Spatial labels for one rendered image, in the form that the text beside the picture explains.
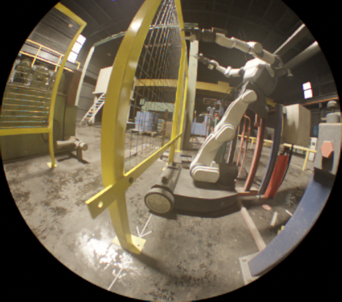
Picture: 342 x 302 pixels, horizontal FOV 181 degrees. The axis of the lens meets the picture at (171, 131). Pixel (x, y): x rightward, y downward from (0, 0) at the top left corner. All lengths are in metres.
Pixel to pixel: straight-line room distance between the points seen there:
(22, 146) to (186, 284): 2.01
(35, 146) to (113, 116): 1.78
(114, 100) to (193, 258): 0.72
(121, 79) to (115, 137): 0.14
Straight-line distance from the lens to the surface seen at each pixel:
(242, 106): 0.84
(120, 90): 0.26
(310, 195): 0.47
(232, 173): 0.88
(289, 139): 1.28
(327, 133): 0.41
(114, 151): 0.27
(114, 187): 0.29
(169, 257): 0.64
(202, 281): 0.64
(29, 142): 1.93
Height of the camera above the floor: 0.60
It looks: 4 degrees down
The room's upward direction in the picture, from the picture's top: 7 degrees clockwise
